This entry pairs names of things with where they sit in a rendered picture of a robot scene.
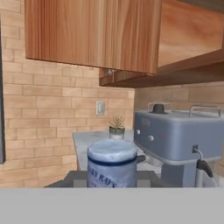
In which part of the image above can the white condiment bottle blue band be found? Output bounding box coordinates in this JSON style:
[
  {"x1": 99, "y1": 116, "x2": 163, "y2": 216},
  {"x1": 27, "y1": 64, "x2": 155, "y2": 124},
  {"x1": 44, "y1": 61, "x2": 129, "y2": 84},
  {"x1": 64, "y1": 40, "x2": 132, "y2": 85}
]
[{"x1": 87, "y1": 139, "x2": 138, "y2": 188}]

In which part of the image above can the wooden wall cabinet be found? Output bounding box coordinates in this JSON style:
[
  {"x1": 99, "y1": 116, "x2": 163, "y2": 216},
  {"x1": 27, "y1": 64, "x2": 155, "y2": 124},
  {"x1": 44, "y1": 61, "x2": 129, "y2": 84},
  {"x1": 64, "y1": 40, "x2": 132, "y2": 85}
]
[{"x1": 98, "y1": 0, "x2": 224, "y2": 89}]

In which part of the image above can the small potted plant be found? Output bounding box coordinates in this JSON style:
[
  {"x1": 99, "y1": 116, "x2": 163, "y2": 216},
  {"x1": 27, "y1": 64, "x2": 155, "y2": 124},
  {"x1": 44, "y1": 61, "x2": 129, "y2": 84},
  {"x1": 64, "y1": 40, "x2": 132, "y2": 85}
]
[{"x1": 108, "y1": 115, "x2": 126, "y2": 141}]

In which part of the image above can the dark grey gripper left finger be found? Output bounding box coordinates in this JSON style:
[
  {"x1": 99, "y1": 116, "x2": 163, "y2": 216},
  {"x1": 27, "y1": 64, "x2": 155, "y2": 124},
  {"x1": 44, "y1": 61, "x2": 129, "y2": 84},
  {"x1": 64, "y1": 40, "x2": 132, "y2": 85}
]
[{"x1": 45, "y1": 171, "x2": 88, "y2": 188}]

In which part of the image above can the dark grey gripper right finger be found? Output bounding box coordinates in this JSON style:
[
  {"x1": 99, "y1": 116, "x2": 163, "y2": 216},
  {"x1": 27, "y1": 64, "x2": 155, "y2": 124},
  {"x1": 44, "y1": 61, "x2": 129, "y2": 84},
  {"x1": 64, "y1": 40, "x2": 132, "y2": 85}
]
[{"x1": 136, "y1": 171, "x2": 166, "y2": 188}]

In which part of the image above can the wooden cabinet door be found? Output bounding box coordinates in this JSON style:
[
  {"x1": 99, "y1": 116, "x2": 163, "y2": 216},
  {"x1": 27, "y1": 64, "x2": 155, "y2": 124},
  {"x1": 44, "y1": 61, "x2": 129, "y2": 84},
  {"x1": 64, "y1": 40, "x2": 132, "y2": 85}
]
[{"x1": 24, "y1": 0, "x2": 163, "y2": 75}]

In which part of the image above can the grey blue coffee machine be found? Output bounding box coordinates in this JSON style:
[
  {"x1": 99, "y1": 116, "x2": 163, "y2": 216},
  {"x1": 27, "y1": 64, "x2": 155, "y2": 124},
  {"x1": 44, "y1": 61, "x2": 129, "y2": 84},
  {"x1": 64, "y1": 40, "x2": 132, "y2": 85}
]
[{"x1": 133, "y1": 101, "x2": 224, "y2": 188}]

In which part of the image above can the white wall socket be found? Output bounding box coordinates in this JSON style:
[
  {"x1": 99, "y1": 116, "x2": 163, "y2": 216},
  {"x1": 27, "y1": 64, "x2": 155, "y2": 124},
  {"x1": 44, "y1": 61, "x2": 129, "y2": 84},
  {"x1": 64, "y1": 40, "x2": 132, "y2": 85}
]
[{"x1": 95, "y1": 100, "x2": 106, "y2": 116}]

